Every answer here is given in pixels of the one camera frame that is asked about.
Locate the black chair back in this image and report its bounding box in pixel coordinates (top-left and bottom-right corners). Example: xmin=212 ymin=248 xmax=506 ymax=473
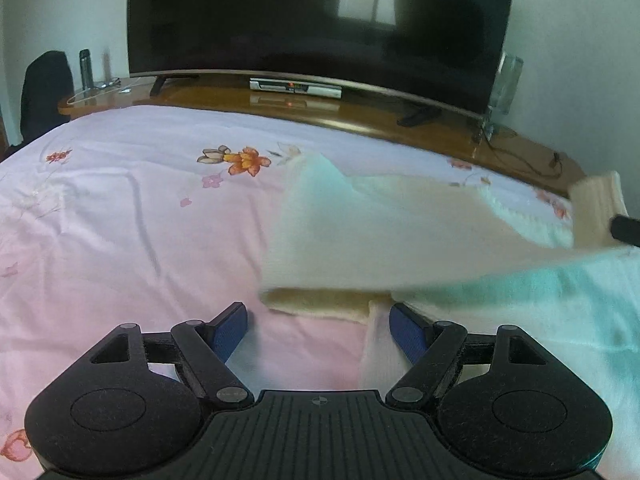
xmin=20 ymin=50 xmax=72 ymax=146

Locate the cream knit sweater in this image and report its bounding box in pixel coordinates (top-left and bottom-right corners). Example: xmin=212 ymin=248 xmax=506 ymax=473
xmin=257 ymin=152 xmax=640 ymax=480

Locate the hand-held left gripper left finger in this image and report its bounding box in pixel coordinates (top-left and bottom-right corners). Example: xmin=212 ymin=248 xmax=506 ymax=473
xmin=89 ymin=302 xmax=254 ymax=409

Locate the black curved television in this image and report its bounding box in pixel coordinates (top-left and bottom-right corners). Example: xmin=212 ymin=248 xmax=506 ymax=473
xmin=127 ymin=0 xmax=519 ymax=127

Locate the black bottle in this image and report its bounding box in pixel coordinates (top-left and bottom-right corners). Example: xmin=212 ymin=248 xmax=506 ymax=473
xmin=78 ymin=49 xmax=96 ymax=90

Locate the pink floral bed sheet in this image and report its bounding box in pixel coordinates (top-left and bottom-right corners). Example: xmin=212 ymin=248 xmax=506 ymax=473
xmin=0 ymin=104 xmax=640 ymax=480

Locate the silver set-top box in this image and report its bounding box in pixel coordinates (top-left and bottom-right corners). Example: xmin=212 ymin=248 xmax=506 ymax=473
xmin=249 ymin=78 xmax=344 ymax=101

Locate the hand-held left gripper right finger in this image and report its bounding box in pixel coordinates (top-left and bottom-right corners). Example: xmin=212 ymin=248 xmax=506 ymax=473
xmin=388 ymin=302 xmax=549 ymax=409

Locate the wooden television stand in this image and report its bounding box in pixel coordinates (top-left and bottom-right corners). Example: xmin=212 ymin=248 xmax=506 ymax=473
xmin=57 ymin=72 xmax=588 ymax=197

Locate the white cable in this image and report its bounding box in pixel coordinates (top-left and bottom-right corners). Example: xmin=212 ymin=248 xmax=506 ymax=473
xmin=66 ymin=77 xmax=137 ymax=107

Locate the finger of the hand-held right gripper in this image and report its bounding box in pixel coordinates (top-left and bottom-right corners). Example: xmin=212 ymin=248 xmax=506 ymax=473
xmin=611 ymin=214 xmax=640 ymax=249

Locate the black cable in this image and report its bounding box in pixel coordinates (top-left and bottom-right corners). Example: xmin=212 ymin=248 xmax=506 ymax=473
xmin=470 ymin=124 xmax=565 ymax=179

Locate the clear glass vase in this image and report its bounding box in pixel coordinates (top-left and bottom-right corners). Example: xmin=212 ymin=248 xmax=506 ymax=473
xmin=487 ymin=52 xmax=526 ymax=117

